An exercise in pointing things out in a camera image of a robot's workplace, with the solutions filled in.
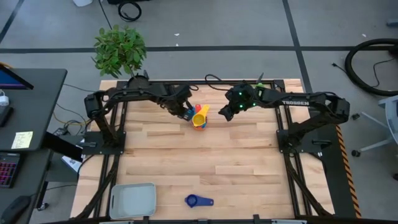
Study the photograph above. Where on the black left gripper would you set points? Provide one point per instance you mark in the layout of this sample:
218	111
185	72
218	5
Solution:
178	98

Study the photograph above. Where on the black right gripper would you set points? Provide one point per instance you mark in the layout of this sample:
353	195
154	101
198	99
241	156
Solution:
244	98

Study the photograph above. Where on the medium blue measuring cup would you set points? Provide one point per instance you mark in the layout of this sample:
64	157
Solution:
190	114

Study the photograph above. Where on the yellow measuring cup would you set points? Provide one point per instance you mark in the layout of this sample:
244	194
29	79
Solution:
199	119

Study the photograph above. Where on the orange measuring cup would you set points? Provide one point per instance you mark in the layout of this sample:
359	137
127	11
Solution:
199	128

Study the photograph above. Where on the dark indigo measuring cup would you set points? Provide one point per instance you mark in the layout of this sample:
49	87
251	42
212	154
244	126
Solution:
192	200

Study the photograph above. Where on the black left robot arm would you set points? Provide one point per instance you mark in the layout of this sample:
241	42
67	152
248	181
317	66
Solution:
130	93

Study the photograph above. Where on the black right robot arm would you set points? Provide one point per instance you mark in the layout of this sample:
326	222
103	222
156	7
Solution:
311	101

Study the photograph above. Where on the light grey plastic basket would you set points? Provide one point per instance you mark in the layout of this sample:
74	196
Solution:
132	200

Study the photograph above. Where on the green potted plant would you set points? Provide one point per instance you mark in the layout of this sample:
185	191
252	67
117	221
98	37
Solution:
119	49

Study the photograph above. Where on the white paper sheet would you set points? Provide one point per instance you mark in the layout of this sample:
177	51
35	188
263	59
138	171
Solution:
71	163

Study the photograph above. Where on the black platform with hazard stripe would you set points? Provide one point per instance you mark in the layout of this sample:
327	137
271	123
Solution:
335	174

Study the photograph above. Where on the black flat panel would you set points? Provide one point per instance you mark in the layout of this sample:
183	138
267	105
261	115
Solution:
62	146

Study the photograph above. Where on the black desk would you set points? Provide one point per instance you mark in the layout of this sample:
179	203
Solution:
37	109

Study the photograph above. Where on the white floor object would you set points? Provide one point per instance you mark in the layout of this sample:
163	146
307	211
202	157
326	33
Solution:
81	2

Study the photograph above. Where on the grey office chair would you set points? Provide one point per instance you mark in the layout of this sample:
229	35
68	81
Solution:
390	112

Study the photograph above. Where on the yellow sticky note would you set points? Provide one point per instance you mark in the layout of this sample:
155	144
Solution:
21	140

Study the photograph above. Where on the computer monitor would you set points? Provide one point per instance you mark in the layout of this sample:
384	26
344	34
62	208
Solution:
9	79

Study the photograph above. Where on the black phone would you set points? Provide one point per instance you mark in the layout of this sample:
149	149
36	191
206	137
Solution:
5	115

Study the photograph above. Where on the white charger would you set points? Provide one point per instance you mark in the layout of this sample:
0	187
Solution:
3	100

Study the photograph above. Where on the backlit black keyboard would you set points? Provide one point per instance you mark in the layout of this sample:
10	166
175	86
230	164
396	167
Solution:
7	169

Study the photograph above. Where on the black computer mouse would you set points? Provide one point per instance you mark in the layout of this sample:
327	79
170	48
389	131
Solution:
15	208

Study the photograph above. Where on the black metal table frame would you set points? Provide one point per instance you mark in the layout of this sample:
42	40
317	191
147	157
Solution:
174	82

